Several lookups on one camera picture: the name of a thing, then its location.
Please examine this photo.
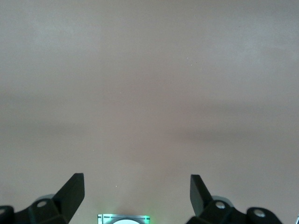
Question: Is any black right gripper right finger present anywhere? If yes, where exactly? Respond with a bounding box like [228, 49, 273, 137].
[185, 174, 283, 224]

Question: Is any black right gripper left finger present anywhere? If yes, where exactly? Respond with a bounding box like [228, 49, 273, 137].
[0, 173, 85, 224]

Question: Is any brown table cover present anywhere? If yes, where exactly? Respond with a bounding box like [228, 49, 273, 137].
[0, 0, 299, 224]

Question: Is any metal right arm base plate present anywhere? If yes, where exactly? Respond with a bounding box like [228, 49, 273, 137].
[97, 213, 151, 224]

